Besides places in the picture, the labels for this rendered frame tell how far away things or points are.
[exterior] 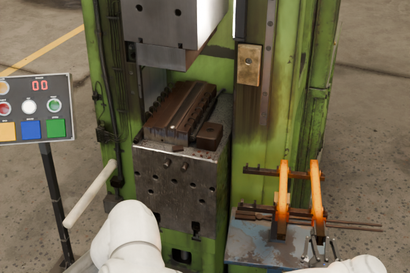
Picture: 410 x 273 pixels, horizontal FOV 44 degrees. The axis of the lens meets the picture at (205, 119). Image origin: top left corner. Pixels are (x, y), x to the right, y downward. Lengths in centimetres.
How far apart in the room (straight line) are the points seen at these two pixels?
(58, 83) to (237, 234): 95
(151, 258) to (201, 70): 138
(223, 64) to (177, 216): 74
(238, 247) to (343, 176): 163
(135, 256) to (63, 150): 257
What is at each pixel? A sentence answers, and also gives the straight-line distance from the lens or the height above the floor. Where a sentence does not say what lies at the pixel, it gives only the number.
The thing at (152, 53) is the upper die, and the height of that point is 133.
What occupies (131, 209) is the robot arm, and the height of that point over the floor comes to 124.
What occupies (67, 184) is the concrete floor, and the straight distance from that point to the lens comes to 346.
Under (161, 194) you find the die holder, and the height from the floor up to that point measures 68.
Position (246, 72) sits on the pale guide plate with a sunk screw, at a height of 124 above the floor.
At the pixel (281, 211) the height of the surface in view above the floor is 95.
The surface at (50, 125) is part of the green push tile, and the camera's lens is 216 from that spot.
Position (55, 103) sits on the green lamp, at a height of 110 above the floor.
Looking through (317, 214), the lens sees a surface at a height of 95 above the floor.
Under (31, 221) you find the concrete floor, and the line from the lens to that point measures 326.
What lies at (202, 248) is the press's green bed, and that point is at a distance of 242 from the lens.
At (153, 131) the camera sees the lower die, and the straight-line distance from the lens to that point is 214.
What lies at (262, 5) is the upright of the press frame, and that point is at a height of 151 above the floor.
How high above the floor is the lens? 217
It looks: 33 degrees down
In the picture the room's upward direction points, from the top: straight up
